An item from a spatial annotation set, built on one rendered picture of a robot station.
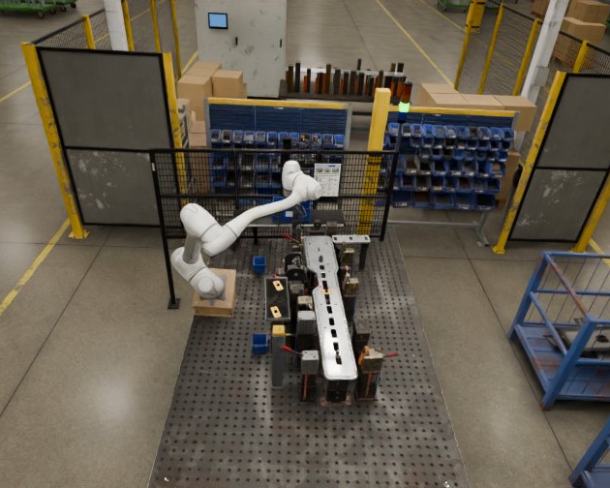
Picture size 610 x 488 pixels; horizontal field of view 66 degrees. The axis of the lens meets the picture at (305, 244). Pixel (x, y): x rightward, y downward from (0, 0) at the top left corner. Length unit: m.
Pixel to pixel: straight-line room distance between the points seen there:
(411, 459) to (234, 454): 0.93
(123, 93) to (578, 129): 4.31
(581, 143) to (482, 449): 3.12
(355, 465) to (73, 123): 3.95
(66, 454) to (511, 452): 3.05
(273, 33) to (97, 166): 5.05
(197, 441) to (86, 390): 1.51
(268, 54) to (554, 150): 5.73
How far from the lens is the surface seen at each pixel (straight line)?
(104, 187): 5.33
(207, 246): 2.58
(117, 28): 6.83
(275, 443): 2.74
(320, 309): 3.00
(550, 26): 7.13
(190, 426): 2.84
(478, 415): 4.00
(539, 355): 4.41
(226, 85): 7.38
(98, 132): 5.07
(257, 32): 9.35
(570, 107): 5.22
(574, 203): 5.82
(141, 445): 3.68
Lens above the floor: 3.02
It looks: 35 degrees down
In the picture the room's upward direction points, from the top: 3 degrees clockwise
